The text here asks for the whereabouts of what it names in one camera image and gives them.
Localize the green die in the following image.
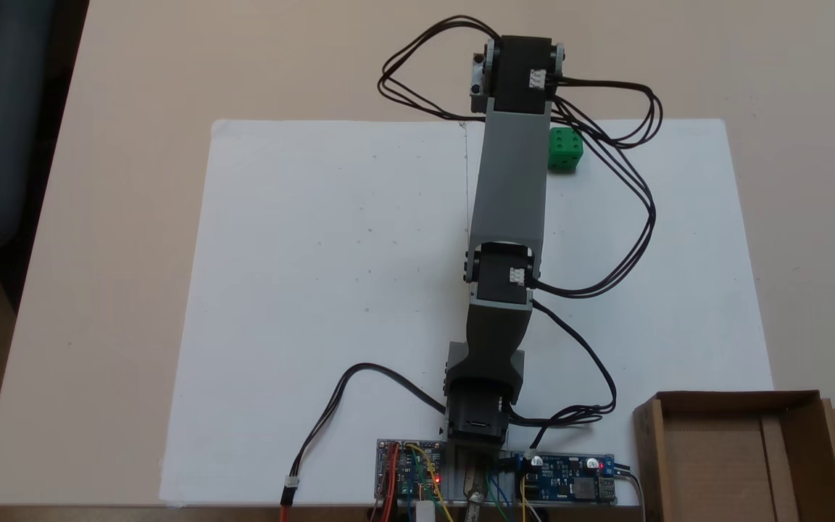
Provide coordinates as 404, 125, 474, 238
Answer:
548, 128, 583, 173

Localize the metal table clamp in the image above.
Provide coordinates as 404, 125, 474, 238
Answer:
463, 464, 488, 522

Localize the blue power circuit board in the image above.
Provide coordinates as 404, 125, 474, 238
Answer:
515, 453, 618, 505

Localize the brown cardboard box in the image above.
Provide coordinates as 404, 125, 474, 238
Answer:
633, 390, 835, 522

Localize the grey blue chair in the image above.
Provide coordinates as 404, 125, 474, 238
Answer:
0, 0, 88, 291

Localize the black wrist wire loop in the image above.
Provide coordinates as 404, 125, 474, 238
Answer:
378, 16, 499, 121

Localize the orange wire bundle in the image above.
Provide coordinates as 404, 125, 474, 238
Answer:
370, 442, 400, 522

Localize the black wire to arm base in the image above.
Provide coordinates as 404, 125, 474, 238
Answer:
508, 301, 618, 430

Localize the black forearm wire loop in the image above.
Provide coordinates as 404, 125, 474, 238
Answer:
533, 76, 663, 299

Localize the yellow wire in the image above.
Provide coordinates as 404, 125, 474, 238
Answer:
404, 444, 456, 522

